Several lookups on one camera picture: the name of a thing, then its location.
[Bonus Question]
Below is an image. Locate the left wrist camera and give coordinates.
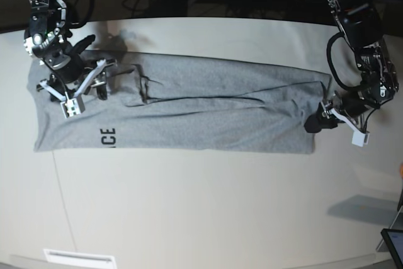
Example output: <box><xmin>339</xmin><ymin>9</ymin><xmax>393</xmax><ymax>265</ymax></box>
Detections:
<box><xmin>351</xmin><ymin>130</ymin><xmax>370</xmax><ymax>147</ymax></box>

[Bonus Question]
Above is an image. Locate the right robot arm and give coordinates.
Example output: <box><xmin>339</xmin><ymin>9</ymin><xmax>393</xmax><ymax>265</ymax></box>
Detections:
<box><xmin>25</xmin><ymin>0</ymin><xmax>336</xmax><ymax>142</ymax></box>

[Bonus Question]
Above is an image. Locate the grey T-shirt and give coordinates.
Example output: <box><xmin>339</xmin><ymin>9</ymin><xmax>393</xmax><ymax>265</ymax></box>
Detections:
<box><xmin>27</xmin><ymin>51</ymin><xmax>331</xmax><ymax>154</ymax></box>

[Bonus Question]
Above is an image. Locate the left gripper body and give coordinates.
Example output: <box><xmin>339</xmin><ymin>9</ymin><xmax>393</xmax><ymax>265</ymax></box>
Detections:
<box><xmin>319</xmin><ymin>92</ymin><xmax>372</xmax><ymax>132</ymax></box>

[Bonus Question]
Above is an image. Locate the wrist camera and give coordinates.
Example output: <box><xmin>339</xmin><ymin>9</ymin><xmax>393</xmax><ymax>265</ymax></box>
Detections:
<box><xmin>60</xmin><ymin>96</ymin><xmax>86</xmax><ymax>118</ymax></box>
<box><xmin>351</xmin><ymin>130</ymin><xmax>370</xmax><ymax>147</ymax></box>

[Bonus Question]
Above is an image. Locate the white label strip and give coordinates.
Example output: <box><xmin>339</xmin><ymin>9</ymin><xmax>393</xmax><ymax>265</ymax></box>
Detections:
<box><xmin>43</xmin><ymin>249</ymin><xmax>117</xmax><ymax>268</ymax></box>

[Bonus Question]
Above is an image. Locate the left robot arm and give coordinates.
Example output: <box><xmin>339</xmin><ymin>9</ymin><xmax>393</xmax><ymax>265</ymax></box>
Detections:
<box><xmin>121</xmin><ymin>0</ymin><xmax>399</xmax><ymax>134</ymax></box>

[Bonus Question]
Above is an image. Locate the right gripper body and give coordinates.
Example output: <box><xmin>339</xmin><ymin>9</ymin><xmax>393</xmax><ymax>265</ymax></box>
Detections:
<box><xmin>40</xmin><ymin>35</ymin><xmax>116</xmax><ymax>101</ymax></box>

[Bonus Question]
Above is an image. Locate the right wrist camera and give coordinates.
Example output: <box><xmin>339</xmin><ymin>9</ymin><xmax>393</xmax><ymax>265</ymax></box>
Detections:
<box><xmin>60</xmin><ymin>96</ymin><xmax>86</xmax><ymax>118</ymax></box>

